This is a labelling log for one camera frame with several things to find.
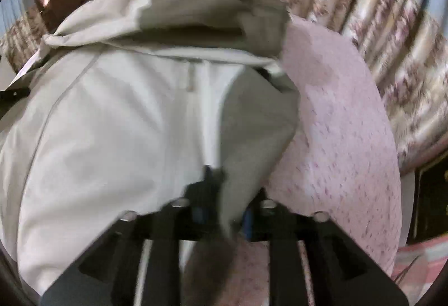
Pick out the white grey jacket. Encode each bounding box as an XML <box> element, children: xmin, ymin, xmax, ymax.
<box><xmin>1</xmin><ymin>0</ymin><xmax>298</xmax><ymax>305</ymax></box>

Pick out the floral curtain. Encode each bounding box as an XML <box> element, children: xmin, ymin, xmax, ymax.
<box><xmin>283</xmin><ymin>0</ymin><xmax>447</xmax><ymax>172</ymax></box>

